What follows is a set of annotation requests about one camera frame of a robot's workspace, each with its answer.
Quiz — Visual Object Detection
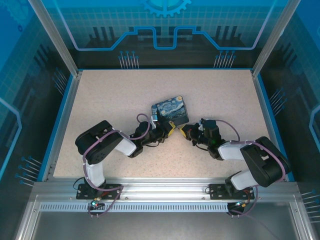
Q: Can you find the starry night tin box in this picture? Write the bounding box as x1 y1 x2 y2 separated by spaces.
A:
151 94 190 126

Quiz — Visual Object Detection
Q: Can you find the small LED connector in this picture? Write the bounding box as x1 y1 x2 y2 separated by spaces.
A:
90 198 105 211
233 199 251 210

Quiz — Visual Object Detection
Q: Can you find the grey metal sheet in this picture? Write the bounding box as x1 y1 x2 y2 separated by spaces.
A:
14 194 316 240

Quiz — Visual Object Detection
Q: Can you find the thin black left wrist cable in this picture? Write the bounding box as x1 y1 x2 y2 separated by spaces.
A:
143 139 163 148

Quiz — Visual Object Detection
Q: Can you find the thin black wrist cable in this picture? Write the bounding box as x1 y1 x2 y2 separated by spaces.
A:
143 139 163 148
192 141 210 152

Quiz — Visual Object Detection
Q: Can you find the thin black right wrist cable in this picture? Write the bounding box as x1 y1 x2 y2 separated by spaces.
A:
192 141 210 152

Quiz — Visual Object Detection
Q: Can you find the aluminium front rail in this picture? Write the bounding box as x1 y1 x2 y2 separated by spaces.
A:
32 177 300 201

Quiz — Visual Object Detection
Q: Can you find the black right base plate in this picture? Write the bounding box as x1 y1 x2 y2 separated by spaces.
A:
208 183 256 200

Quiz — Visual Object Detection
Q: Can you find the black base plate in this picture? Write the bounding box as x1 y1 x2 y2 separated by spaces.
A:
208 183 256 200
76 183 122 200

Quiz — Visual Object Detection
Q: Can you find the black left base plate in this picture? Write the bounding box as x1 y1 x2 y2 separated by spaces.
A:
76 183 122 200

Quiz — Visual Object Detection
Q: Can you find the aluminium side rail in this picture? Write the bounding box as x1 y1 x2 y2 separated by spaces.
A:
250 70 287 182
41 70 83 182

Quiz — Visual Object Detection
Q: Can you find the slotted grey cable duct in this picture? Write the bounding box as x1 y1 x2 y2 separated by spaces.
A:
39 202 230 213

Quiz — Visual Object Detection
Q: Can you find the aluminium frame post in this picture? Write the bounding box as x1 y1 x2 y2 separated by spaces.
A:
27 0 84 77
250 0 303 78

